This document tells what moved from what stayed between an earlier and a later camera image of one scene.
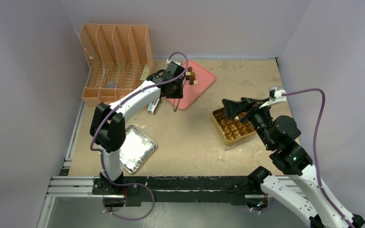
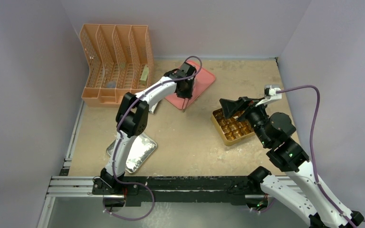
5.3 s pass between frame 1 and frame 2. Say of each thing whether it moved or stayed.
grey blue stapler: stayed
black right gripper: stayed
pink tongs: moved
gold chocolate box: stayed
